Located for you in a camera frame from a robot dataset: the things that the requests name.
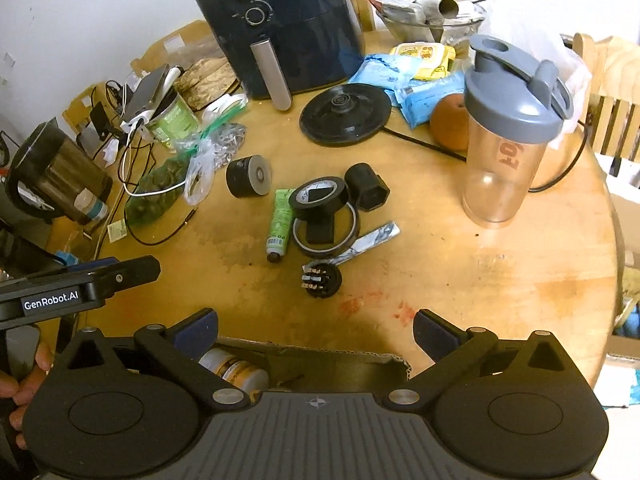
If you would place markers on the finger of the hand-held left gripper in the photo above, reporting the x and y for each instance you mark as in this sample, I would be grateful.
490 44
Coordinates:
95 264
131 271

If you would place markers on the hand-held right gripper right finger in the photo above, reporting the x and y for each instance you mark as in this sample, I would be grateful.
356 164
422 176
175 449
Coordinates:
431 331

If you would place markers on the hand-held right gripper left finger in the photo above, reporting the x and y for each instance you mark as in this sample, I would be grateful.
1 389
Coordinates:
199 329

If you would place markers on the brown cardboard box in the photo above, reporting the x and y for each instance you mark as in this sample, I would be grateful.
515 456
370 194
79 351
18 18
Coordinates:
340 367

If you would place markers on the silver foil sachet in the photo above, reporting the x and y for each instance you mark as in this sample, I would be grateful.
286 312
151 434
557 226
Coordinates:
372 239

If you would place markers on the black round pin connector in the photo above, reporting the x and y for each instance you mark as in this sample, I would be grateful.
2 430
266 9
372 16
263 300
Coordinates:
321 280

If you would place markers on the green cream tube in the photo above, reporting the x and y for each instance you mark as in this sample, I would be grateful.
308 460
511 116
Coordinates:
281 220

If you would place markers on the black cylinder with white face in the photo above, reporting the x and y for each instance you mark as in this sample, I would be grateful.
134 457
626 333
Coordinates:
245 176

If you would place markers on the black hexagonal socket cylinder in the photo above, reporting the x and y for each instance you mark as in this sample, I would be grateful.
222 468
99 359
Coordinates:
367 185

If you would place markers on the person's left hand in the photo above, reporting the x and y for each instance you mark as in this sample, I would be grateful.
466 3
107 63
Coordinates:
31 385

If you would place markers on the small green tea sachet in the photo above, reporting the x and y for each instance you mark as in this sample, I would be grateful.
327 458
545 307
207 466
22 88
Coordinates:
117 230

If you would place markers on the white jar orange label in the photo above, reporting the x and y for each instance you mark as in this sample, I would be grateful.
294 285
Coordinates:
235 371

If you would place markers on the plastic bag of greens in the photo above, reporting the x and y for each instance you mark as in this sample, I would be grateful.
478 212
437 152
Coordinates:
160 185

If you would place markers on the steel electric kettle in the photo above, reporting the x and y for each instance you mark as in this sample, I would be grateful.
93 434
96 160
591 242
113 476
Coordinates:
55 175

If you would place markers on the thin brown tape roll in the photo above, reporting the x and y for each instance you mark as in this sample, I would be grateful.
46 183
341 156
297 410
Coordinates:
345 244

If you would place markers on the black square pad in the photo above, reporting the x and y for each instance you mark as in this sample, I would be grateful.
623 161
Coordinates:
320 232

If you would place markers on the green labelled jar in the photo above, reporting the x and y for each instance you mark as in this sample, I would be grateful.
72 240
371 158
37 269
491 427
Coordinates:
175 120

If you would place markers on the black electrical tape roll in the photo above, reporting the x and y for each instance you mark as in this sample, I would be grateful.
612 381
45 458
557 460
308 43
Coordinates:
322 207

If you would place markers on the grey power bank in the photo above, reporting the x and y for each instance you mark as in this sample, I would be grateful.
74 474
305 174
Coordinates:
145 91

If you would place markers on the clear shaker bottle grey lid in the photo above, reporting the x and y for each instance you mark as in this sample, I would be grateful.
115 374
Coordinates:
505 150

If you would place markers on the brown crumpled paper bag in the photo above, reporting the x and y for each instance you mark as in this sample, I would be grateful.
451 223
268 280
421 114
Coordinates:
207 80

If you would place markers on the flat cardboard carton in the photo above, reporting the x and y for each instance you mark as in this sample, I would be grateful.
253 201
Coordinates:
172 42

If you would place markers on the black round kettle base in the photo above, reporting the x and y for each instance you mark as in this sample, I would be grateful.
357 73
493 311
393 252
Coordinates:
345 112

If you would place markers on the light blue wipes packet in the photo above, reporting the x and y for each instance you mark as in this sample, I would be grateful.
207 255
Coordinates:
425 95

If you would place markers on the yellow food packet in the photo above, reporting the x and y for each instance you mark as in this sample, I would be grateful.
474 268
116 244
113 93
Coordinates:
425 59

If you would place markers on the dark blue air fryer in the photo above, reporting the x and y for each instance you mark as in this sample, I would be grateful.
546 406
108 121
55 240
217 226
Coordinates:
290 25

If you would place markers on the white plastic bag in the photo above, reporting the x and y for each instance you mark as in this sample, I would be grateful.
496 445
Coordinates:
560 65

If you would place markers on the wooden chair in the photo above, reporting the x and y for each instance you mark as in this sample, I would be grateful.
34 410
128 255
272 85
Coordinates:
612 85

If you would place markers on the glass bowl of clutter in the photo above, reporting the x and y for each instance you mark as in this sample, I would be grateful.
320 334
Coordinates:
430 15

